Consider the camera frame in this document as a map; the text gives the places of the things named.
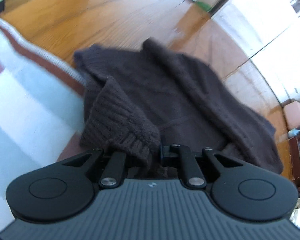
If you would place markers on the dark brown knit sweater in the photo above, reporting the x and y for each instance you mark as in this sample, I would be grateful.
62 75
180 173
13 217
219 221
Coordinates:
152 100

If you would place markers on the white cabinet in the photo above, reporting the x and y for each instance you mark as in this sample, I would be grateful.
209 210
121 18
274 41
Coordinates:
265 30

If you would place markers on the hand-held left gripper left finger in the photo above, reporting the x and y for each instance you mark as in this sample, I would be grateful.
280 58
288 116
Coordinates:
115 165

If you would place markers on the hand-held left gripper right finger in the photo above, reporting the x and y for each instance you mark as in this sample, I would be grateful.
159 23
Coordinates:
170 155

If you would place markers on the pink container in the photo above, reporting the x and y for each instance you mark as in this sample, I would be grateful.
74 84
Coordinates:
295 115

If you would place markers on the checkered mat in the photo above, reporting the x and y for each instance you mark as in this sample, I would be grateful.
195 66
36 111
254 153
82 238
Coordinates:
27 105

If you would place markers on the dark wooden shelf unit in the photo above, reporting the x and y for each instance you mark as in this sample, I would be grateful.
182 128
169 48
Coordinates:
293 155

